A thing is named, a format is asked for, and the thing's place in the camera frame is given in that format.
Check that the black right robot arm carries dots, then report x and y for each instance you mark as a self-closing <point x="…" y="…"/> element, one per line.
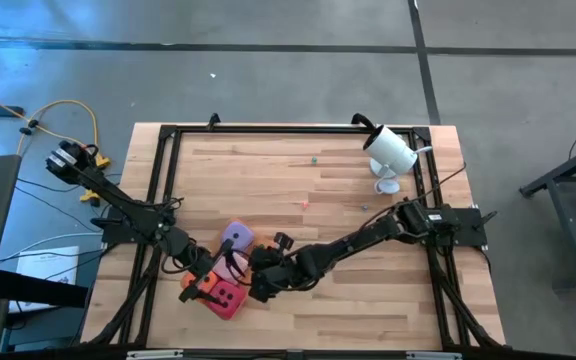
<point x="348" y="245"/>

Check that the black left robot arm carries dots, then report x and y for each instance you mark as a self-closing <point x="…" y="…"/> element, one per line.
<point x="128" y="207"/>

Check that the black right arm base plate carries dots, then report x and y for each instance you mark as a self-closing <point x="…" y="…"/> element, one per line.
<point x="474" y="227"/>

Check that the black metal table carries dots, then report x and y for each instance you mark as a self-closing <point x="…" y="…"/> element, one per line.
<point x="558" y="170"/>

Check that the red foam die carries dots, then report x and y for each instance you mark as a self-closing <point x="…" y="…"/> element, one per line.
<point x="228" y="299"/>

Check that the yellow plug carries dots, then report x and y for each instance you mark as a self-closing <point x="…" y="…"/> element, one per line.
<point x="102" y="161"/>
<point x="90" y="196"/>

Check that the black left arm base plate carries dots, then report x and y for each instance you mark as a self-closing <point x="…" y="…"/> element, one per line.
<point x="115" y="234"/>

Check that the white table camera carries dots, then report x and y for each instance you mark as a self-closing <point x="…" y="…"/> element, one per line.
<point x="390" y="150"/>

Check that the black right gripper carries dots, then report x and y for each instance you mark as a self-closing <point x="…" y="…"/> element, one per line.
<point x="270" y="275"/>

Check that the black frame clamp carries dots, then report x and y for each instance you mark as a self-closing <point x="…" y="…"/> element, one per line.
<point x="363" y="120"/>
<point x="213" y="120"/>

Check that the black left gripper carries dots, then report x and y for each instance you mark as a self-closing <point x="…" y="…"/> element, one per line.
<point x="193" y="258"/>

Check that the black metal frame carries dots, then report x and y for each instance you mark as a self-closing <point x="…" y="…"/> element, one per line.
<point x="293" y="129"/>

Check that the purple foam die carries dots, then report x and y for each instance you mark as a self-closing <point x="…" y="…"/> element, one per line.
<point x="238" y="236"/>

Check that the silver table bracket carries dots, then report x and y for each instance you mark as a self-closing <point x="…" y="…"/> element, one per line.
<point x="433" y="356"/>
<point x="153" y="355"/>

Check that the orange foam die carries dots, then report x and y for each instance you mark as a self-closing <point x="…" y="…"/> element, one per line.
<point x="203" y="281"/>

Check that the white paper sheet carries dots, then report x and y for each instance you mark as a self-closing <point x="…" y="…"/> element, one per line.
<point x="48" y="265"/>

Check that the black desk beam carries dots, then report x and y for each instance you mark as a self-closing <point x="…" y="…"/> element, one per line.
<point x="38" y="290"/>

